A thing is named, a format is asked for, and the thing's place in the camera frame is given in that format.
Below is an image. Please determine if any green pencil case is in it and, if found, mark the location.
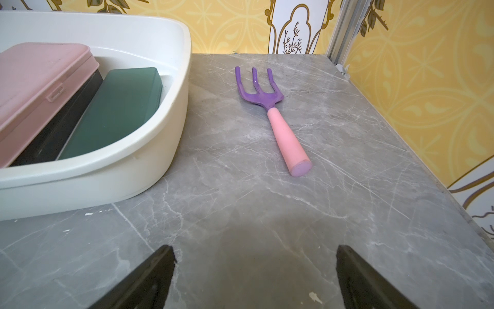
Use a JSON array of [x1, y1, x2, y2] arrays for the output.
[[59, 67, 163, 160]]

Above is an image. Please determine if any black pencil case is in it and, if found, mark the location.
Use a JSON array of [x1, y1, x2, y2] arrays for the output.
[[11, 71, 103, 167]]

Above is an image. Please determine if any pink pencil case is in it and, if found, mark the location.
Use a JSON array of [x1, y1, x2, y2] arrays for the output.
[[1, 42, 100, 167]]

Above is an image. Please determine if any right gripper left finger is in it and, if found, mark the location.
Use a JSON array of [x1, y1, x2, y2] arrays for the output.
[[91, 245, 177, 308]]

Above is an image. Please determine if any purple garden fork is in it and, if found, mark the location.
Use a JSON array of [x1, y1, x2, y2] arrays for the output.
[[235, 66, 313, 177]]

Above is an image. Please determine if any white plastic storage box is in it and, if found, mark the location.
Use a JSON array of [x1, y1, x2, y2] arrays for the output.
[[1, 10, 192, 220]]

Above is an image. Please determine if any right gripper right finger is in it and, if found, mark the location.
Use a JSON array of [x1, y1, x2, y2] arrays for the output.
[[336, 245, 418, 309]]

